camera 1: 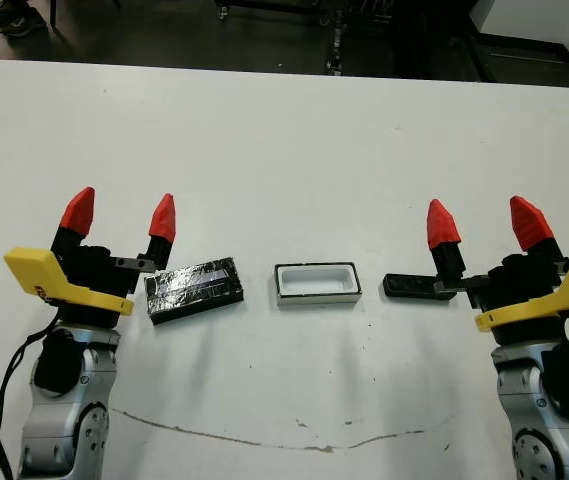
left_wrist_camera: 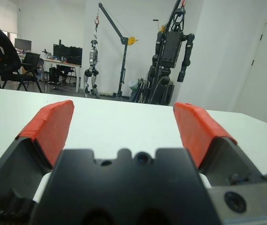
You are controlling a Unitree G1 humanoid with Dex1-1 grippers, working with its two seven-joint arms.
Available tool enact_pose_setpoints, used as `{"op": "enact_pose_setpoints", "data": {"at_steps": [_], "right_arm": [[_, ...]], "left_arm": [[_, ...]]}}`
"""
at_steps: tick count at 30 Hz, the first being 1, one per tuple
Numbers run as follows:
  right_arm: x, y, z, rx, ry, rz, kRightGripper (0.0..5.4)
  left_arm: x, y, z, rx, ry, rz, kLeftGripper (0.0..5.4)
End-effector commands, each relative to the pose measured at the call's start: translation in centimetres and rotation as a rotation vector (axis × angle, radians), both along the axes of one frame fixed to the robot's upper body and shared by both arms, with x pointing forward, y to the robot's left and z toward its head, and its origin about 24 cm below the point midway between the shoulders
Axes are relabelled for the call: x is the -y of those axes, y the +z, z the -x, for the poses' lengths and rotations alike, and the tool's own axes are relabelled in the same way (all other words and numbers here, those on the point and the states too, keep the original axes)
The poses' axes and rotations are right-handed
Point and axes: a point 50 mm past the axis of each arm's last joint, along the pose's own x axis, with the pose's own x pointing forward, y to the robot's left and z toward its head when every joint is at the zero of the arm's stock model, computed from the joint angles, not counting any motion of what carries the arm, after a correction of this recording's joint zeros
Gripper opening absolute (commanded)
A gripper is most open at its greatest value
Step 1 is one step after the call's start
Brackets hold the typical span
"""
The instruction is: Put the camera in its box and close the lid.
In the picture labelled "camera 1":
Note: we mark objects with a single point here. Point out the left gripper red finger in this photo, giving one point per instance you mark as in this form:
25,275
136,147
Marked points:
79,212
163,222

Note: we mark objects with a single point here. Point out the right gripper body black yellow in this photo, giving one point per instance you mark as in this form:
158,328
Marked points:
519,285

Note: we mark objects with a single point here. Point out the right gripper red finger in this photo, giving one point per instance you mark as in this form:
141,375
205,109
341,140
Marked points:
531,225
443,225

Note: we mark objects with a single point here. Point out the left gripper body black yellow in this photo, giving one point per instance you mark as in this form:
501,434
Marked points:
89,270

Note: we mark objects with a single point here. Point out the glossy black box lid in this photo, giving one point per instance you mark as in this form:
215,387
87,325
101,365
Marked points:
194,287

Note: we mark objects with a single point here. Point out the black camera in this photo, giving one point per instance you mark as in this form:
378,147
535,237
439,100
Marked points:
404,286

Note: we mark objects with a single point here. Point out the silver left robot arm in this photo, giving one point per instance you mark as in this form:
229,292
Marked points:
64,430

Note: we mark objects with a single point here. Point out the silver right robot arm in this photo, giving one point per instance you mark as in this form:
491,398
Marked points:
539,430

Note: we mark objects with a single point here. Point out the white-lined box base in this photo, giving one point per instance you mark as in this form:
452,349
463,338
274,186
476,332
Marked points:
314,285

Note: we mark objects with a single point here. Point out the black chair leg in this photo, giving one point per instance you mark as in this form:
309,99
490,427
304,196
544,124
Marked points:
52,12

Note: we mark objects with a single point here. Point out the white cabinet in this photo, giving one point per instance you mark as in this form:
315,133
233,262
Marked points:
539,20

